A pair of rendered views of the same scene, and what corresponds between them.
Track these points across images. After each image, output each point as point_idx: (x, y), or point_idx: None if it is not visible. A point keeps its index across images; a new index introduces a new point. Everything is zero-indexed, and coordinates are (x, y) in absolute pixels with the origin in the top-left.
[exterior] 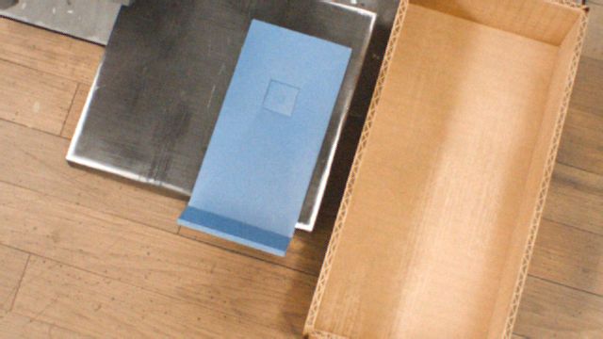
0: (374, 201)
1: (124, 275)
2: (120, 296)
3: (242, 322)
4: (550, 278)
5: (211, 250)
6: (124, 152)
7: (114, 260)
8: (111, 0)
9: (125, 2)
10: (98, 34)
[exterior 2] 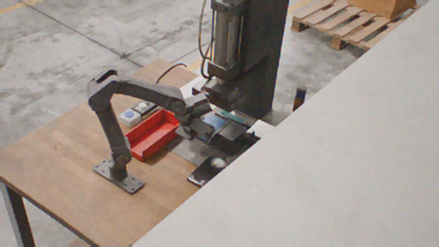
0: None
1: (189, 197)
2: (186, 200)
3: None
4: None
5: None
6: (196, 178)
7: (188, 195)
8: (205, 135)
9: (207, 135)
10: (199, 165)
